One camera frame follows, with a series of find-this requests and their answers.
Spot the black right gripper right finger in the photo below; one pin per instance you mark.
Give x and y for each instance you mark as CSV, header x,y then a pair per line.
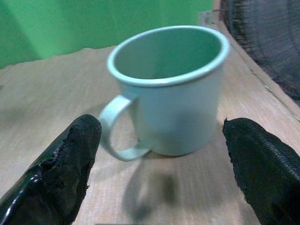
x,y
264,168

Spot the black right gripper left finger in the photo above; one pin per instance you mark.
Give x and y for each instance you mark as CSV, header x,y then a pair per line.
x,y
58,173

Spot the pale green enamel mug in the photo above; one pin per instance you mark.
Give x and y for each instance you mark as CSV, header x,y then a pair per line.
x,y
171,98

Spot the green curtain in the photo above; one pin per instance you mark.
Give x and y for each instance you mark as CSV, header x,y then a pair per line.
x,y
89,25

